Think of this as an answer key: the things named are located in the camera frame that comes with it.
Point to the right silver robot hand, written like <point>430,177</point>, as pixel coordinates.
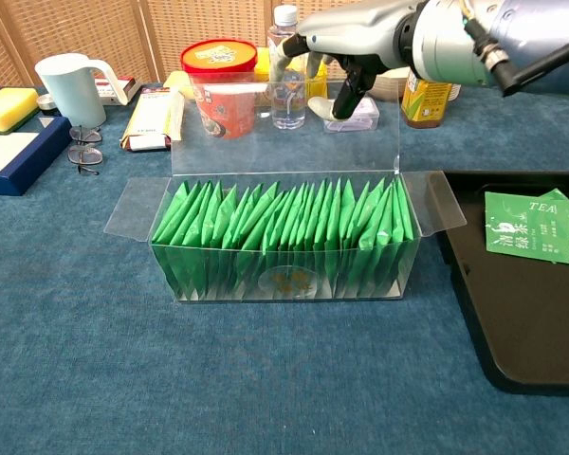
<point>360,33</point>

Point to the thin-frame eyeglasses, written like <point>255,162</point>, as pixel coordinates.
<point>85,154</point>

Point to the clear water bottle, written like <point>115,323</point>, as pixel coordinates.
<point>289,104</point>

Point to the red instant noodle cup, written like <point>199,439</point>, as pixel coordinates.
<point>218,61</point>

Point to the small round metal tin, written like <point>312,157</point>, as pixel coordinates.
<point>46,102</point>

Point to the yellow snack bag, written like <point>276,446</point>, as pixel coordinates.
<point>262,61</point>

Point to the blue carpet table cover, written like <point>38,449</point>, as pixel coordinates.
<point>170,379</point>

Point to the navy box white lid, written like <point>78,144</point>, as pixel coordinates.
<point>14,156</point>

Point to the white red 3D-glasses box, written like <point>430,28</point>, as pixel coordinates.
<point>118,90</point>

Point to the white kettle jug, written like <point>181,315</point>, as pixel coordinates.
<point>71,90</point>

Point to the green tea sachets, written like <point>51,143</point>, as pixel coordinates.
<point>526,227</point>

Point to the black plastic tray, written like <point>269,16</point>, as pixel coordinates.
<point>526,322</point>

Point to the small clear purple box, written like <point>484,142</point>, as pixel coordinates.
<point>360,118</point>

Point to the row of green tea bags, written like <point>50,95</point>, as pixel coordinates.
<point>265,218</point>

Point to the clear box of green packets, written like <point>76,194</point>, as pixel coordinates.
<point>284,284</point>

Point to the beige bowl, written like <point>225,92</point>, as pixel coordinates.
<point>389,85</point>

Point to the orange white biscuit package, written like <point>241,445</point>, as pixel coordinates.
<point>149,118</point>

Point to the wicker folding screen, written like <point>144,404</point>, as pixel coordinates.
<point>99,33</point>

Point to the yellow tea drink bottle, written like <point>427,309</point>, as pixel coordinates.
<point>424,104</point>

